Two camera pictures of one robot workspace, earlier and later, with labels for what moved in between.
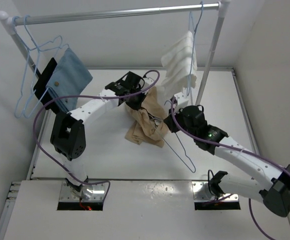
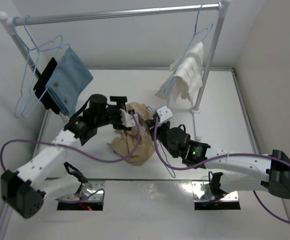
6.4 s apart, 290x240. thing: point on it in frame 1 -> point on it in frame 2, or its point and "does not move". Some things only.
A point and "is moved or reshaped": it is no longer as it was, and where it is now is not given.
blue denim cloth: [69, 77] does not move
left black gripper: [138, 105] -> [120, 104]
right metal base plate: [202, 193] does not move
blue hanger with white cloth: [192, 52] -> [195, 33]
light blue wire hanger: [180, 157] is moved or reshaped
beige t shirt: [147, 124] is moved or reshaped
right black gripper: [171, 126] -> [154, 127]
